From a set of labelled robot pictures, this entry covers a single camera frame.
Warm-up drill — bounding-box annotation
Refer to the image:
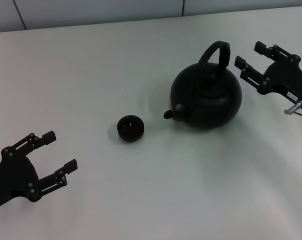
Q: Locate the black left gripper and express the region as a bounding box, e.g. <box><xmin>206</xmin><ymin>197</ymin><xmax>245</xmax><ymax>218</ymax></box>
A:
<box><xmin>0</xmin><ymin>130</ymin><xmax>78</xmax><ymax>212</ymax></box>

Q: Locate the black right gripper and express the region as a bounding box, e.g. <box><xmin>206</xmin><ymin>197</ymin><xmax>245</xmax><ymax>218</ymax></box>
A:
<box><xmin>234</xmin><ymin>40</ymin><xmax>302</xmax><ymax>115</ymax></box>

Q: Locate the black teapot with arched handle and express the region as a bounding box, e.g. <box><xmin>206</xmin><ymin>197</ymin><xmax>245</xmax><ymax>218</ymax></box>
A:
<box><xmin>163</xmin><ymin>40</ymin><xmax>243</xmax><ymax>130</ymax></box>

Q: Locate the small dark teacup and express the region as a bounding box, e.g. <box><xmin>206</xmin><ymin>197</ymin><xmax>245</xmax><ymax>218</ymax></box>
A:
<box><xmin>117</xmin><ymin>114</ymin><xmax>145</xmax><ymax>143</ymax></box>

